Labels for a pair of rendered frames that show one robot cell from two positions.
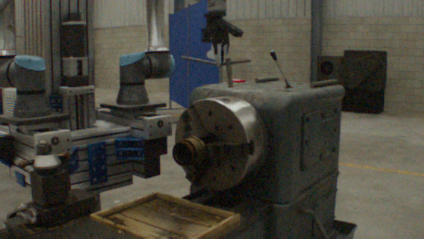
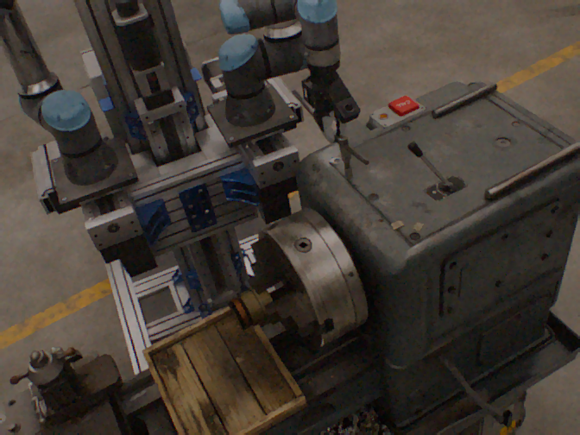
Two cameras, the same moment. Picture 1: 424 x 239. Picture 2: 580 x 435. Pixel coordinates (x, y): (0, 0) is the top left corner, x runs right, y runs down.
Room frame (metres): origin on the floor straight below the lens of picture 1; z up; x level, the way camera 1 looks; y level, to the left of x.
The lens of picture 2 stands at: (0.56, -0.54, 2.27)
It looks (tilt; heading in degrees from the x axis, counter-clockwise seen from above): 44 degrees down; 32
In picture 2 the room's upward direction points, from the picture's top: 11 degrees counter-clockwise
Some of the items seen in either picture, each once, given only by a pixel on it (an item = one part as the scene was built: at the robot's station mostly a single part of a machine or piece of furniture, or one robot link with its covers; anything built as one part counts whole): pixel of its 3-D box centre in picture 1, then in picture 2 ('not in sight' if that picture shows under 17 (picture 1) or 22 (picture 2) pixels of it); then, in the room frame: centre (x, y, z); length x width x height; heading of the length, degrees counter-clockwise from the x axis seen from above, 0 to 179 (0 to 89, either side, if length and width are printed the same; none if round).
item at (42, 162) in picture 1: (45, 159); (43, 365); (0.97, 0.42, 1.13); 0.08 x 0.08 x 0.03
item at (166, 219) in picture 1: (164, 221); (221, 377); (1.19, 0.16, 0.89); 0.36 x 0.30 x 0.04; 53
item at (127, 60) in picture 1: (133, 66); (242, 63); (1.91, 0.37, 1.33); 0.13 x 0.12 x 0.14; 130
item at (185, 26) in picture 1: (189, 63); not in sight; (8.31, 0.51, 1.18); 4.12 x 0.80 x 2.35; 17
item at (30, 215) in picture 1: (58, 209); (78, 392); (0.99, 0.41, 0.99); 0.20 x 0.10 x 0.05; 143
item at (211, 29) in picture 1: (215, 28); (324, 82); (1.65, 0.00, 1.49); 0.09 x 0.08 x 0.12; 53
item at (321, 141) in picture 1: (270, 131); (436, 211); (1.75, -0.24, 1.06); 0.59 x 0.48 x 0.39; 143
